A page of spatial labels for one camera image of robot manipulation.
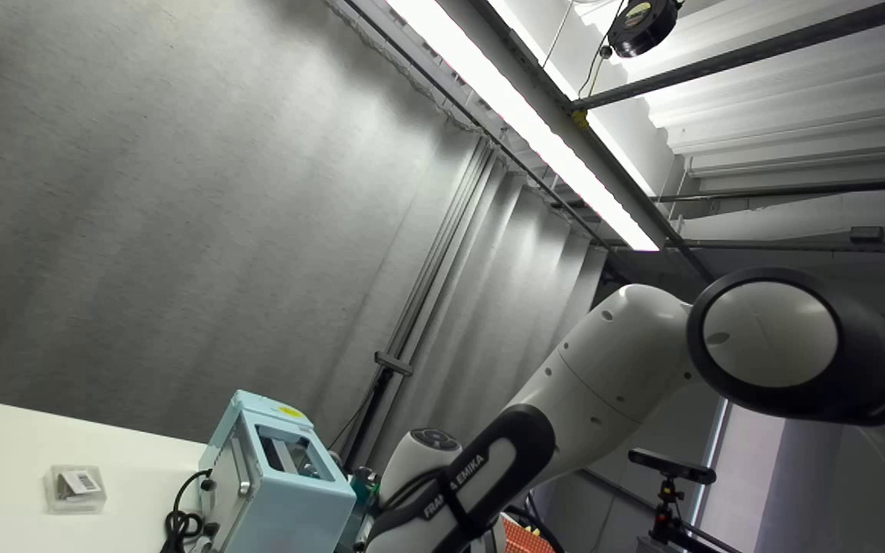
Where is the grey vertical pole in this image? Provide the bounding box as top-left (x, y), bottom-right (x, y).
top-left (344, 141), bottom-right (493, 469)

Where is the long ceiling light strip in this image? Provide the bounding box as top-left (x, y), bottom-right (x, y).
top-left (385, 0), bottom-right (664, 254)

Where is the light blue toaster oven appliance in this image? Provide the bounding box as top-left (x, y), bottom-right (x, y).
top-left (193, 386), bottom-right (379, 553)

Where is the red orange object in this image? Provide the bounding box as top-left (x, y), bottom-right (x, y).
top-left (502, 515), bottom-right (544, 553)

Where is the grey fabric curtain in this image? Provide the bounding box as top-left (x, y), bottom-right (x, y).
top-left (0, 0), bottom-right (610, 472)

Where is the round black ceiling device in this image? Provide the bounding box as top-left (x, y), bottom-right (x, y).
top-left (605, 0), bottom-right (687, 58)

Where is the black ceiling beam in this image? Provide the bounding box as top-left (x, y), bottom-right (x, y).
top-left (568, 0), bottom-right (885, 114)
top-left (667, 174), bottom-right (885, 213)

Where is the small grey label plate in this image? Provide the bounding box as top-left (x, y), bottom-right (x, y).
top-left (47, 464), bottom-right (107, 509)

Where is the black stereo camera on tripod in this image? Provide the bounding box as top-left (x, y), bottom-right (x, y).
top-left (628, 446), bottom-right (718, 553)

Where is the black appliance power cable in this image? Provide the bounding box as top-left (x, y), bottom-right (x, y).
top-left (160, 466), bottom-right (215, 553)

